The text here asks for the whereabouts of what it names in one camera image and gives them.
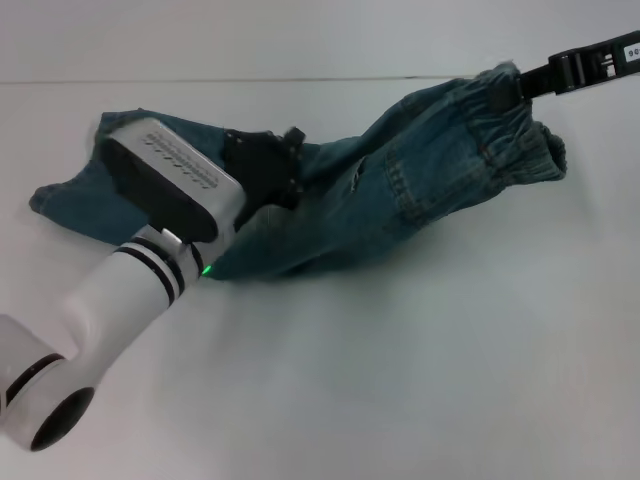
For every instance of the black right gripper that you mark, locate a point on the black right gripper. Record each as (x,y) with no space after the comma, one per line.
(590,62)

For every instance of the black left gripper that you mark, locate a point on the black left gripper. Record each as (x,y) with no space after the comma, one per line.
(260,165)

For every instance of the blue denim shorts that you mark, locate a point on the blue denim shorts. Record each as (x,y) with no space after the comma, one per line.
(400,190)

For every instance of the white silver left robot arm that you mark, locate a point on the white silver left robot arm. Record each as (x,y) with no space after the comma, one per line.
(115,305)

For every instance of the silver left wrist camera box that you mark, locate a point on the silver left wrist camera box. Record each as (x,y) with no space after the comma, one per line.
(175,175)

